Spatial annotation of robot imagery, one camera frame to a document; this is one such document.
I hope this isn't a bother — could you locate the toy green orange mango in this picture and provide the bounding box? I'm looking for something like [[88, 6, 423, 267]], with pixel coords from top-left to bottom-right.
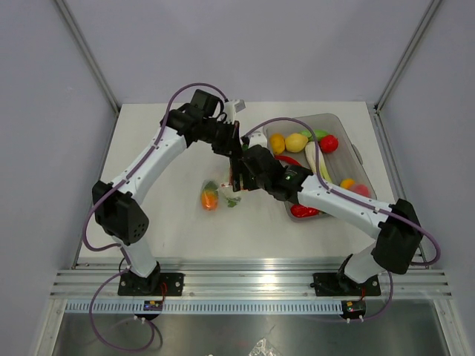
[[200, 181, 219, 211]]

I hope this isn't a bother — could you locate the right aluminium frame post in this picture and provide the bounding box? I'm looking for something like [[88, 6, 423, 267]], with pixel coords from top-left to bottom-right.
[[374, 0, 445, 115]]

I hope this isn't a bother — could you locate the toy red bell pepper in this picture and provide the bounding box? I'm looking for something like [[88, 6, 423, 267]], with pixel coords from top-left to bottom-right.
[[290, 204, 320, 219]]

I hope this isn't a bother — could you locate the clear zip top bag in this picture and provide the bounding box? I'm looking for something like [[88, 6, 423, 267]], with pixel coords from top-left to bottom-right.
[[200, 159, 242, 211]]

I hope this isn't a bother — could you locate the crumpled clear plastic wrap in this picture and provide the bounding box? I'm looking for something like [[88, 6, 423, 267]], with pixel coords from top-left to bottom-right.
[[248, 337, 281, 356]]

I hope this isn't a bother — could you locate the toy yellow potato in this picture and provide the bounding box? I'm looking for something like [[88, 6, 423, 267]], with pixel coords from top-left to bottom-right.
[[269, 133, 286, 155]]

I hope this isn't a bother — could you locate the toy red chili pepper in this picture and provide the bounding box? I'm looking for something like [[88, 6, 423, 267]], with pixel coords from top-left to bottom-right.
[[275, 155, 301, 166]]

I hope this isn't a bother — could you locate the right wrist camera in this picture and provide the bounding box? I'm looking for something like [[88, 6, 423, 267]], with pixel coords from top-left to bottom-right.
[[241, 131, 267, 148]]

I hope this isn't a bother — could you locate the left aluminium frame post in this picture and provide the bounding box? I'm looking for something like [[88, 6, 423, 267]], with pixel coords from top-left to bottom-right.
[[53, 0, 121, 118]]

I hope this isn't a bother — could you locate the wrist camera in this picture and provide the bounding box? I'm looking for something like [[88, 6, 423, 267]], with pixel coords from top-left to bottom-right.
[[241, 131, 267, 148], [224, 99, 246, 122]]

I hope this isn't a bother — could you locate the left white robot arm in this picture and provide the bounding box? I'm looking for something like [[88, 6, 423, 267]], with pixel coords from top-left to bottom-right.
[[92, 89, 246, 296]]

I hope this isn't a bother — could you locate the toy green cucumber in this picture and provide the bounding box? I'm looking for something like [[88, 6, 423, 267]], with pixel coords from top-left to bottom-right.
[[300, 129, 330, 142]]

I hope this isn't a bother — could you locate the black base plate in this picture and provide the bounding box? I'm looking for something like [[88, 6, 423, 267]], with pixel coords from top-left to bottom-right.
[[117, 272, 185, 297], [310, 272, 381, 297]]

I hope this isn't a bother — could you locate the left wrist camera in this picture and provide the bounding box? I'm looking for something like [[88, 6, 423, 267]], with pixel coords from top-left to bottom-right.
[[224, 99, 246, 122]]

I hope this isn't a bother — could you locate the grey plastic food bin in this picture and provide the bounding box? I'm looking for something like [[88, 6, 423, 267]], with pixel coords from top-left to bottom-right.
[[263, 113, 377, 200]]

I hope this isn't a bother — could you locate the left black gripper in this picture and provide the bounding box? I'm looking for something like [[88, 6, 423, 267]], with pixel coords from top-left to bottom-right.
[[201, 119, 243, 157]]

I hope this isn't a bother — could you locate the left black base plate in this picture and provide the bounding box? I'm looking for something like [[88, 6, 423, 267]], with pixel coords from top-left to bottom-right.
[[117, 272, 185, 297]]

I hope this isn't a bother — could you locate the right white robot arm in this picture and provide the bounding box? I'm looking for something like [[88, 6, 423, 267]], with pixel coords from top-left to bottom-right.
[[237, 145, 422, 296]]

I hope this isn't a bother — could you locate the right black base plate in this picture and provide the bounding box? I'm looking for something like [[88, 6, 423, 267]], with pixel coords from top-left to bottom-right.
[[310, 272, 381, 297]]

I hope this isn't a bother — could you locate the white slotted cable duct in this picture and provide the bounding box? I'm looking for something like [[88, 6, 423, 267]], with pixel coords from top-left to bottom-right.
[[65, 300, 343, 315]]

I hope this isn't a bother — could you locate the aluminium mounting rail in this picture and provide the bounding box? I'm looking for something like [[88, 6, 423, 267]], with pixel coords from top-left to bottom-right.
[[50, 257, 453, 300]]

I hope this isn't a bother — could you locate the toy yellow lemon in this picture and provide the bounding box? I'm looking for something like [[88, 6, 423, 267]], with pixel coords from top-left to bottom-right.
[[284, 133, 309, 153]]

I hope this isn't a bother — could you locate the aluminium frame post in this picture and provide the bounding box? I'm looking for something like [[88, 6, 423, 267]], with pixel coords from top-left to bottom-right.
[[53, 0, 121, 118], [374, 0, 445, 115]]

